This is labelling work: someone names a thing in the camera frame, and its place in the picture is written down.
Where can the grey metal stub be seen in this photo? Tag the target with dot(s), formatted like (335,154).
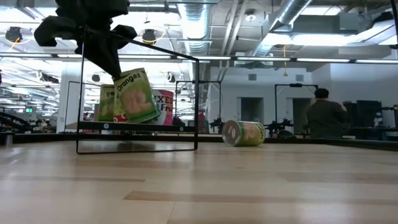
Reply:
(9,140)

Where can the green pears can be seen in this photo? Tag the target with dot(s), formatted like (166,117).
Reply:
(106,105)

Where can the black background workstation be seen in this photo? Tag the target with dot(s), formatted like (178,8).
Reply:
(370,118)

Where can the green oranges can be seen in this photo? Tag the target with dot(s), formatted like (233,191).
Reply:
(245,133)
(136,96)

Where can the black background frame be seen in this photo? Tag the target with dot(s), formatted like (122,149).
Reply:
(295,85)

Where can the silver ventilation duct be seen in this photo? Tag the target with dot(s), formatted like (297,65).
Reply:
(194,12)
(290,12)

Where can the black ceiling dome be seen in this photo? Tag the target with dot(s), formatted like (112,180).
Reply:
(149,36)

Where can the mixed fruit can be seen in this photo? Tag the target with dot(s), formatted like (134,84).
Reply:
(166,107)

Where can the black ceiling lamp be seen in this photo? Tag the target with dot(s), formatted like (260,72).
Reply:
(14,34)

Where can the person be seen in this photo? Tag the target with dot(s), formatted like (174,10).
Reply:
(326,115)

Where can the black background robot arm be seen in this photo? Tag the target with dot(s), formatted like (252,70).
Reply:
(217,124)
(280,127)

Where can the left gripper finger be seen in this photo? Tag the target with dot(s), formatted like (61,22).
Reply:
(112,53)
(93,46)

